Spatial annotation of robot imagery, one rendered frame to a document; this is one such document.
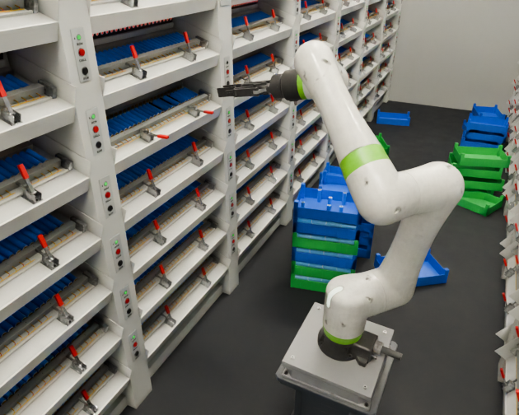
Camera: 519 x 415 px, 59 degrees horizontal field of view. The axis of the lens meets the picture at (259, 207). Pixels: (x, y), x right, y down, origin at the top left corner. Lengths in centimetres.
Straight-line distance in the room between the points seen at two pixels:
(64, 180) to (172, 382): 97
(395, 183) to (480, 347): 125
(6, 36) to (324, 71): 72
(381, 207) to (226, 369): 110
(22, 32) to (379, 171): 82
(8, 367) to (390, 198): 101
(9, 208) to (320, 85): 80
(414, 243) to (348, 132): 36
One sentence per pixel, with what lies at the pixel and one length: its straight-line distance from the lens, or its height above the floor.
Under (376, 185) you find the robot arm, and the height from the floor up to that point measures 99.
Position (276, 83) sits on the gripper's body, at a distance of 145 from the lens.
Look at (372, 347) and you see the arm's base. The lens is 149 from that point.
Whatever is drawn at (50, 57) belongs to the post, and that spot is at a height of 123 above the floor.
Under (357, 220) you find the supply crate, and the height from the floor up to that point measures 43.
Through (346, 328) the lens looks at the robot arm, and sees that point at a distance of 141.
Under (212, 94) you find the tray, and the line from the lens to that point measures 181.
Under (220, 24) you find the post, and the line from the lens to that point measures 176.
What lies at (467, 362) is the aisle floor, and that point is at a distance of 213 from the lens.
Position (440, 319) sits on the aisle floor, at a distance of 228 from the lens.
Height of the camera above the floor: 146
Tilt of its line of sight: 29 degrees down
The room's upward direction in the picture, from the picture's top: straight up
